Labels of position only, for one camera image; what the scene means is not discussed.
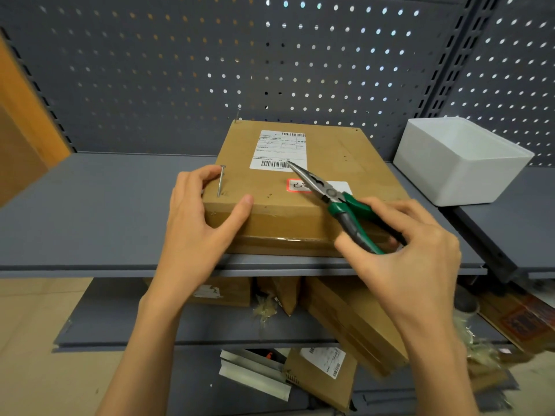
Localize cardboard box red blue print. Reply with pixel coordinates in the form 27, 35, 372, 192
475, 289, 555, 355

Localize cardboard box barcode label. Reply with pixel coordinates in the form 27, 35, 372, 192
282, 346, 359, 414

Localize cardboard box red lettering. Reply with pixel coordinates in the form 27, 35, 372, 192
300, 276, 410, 381

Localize crumpled clear plastic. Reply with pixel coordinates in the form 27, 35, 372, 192
453, 315, 506, 367

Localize grey slotted upright post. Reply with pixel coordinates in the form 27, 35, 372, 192
0, 25, 78, 153
416, 0, 512, 120

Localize brown cardboard box white labels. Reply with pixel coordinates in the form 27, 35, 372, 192
201, 120, 410, 258

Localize white plastic bin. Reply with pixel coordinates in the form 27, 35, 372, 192
393, 117, 535, 207

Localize cardboard box torn white sticker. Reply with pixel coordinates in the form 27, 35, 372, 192
144, 276, 253, 308

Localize person's left hand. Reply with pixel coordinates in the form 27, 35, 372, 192
154, 164, 254, 300

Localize person's right hand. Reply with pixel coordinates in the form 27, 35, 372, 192
334, 196, 463, 332

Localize green handled needle-nose pliers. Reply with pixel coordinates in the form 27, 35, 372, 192
286, 159, 408, 256

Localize white flat strips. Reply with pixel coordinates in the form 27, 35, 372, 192
218, 348, 293, 403

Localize brown wooden panel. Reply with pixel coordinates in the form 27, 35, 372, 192
0, 32, 72, 209

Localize grey perforated back panel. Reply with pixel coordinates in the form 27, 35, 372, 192
438, 0, 555, 168
0, 0, 473, 154

